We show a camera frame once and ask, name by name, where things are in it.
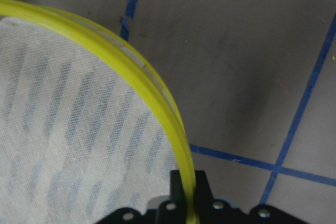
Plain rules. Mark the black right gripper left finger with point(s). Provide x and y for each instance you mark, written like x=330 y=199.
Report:
x=177 y=194

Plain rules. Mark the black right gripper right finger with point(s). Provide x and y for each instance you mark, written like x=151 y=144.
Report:
x=203 y=193

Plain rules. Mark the white top steamer cloth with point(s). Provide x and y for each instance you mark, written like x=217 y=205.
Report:
x=77 y=142

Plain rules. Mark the yellow top steamer layer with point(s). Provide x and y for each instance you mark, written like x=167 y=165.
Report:
x=131 y=66

